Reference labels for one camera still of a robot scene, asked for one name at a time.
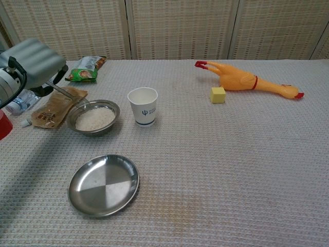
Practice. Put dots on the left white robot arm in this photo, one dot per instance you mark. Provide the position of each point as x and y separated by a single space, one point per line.
7 82

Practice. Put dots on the white paper cup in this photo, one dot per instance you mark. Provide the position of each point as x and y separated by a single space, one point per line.
144 110

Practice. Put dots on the red tape roll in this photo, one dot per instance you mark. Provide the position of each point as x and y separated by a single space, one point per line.
5 126

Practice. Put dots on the metal spoon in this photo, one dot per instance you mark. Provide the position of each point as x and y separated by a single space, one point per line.
63 90

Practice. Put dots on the shallow steel plate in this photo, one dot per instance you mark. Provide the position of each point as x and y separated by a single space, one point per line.
102 186

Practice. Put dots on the brown sauce pouch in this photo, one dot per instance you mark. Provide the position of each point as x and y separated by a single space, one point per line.
51 113

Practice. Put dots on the steel bowl of rice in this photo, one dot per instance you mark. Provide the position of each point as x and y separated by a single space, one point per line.
95 119

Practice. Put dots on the yellow rubber chicken toy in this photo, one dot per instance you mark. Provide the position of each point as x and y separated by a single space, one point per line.
239 79

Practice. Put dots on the bamboo folding screen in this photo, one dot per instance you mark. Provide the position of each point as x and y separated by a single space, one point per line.
180 28

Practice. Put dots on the white woven tablecloth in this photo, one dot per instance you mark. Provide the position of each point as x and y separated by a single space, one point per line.
205 167

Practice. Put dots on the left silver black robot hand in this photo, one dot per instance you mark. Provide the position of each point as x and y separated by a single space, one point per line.
38 64

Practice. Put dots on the clear plastic water bottle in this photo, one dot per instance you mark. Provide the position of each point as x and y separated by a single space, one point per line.
23 103

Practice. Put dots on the green snack bag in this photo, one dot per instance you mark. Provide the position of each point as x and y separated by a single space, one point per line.
84 73

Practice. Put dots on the yellow cube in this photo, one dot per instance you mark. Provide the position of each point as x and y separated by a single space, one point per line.
218 95

